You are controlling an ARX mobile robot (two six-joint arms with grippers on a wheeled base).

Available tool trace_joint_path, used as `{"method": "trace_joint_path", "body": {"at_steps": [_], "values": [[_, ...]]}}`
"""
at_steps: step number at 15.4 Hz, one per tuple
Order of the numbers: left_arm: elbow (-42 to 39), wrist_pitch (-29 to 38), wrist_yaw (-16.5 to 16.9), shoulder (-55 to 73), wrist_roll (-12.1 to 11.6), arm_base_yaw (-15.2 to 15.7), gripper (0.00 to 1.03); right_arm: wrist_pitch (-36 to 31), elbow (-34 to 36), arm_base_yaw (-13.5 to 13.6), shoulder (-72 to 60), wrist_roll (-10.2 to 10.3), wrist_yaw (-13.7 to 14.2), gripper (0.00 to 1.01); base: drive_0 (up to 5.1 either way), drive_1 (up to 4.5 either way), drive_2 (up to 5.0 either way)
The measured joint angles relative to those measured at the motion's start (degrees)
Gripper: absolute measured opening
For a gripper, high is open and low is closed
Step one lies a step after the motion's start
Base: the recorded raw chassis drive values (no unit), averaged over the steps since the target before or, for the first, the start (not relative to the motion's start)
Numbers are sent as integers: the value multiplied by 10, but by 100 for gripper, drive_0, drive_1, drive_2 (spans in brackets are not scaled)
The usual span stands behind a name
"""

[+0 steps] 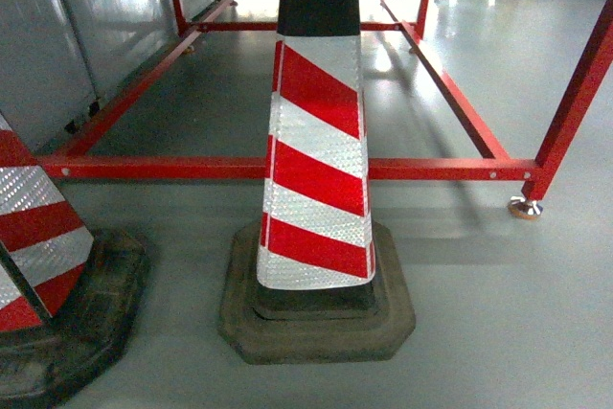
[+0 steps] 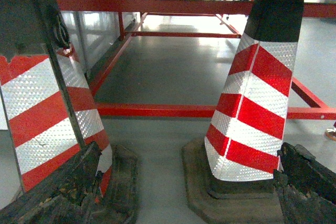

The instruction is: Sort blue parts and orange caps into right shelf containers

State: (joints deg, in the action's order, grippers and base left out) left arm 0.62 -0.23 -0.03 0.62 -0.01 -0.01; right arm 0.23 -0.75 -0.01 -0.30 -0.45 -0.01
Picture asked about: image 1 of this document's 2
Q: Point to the red white traffic cone centre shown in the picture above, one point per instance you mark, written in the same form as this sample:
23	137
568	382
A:
317	280

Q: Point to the red white traffic cone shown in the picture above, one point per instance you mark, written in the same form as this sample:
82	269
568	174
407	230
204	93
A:
317	280
69	296

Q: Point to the metal levelling foot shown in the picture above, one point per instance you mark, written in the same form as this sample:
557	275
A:
525	208

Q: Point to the red white traffic cone left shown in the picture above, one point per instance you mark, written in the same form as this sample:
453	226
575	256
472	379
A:
69	296

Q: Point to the red metal conveyor frame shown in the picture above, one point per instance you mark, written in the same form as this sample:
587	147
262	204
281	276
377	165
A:
493	163

